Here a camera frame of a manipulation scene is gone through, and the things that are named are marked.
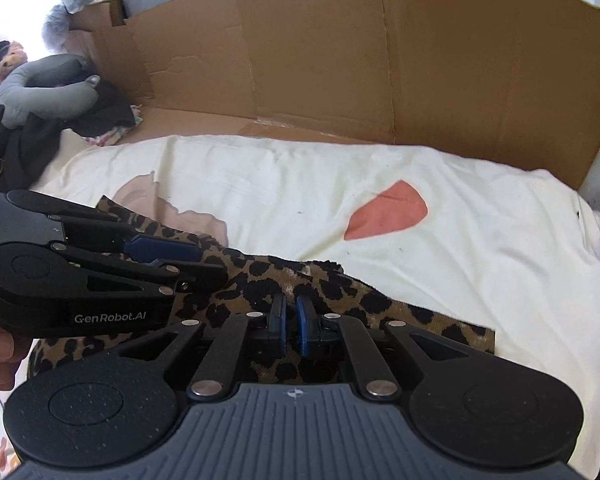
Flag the leopard print garment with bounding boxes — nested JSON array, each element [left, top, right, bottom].
[[26, 195, 498, 386]]

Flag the black clothes pile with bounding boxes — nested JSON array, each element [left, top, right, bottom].
[[0, 81, 142, 193]]

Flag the grey neck pillow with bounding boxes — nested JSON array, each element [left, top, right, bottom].
[[0, 53, 100, 129]]

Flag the cream bear print bedsheet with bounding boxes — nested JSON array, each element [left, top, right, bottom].
[[0, 129, 600, 480]]

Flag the small plush doll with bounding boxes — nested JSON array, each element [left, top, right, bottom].
[[0, 40, 28, 81]]

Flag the brown cardboard sheet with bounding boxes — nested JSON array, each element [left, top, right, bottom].
[[69, 0, 600, 188]]

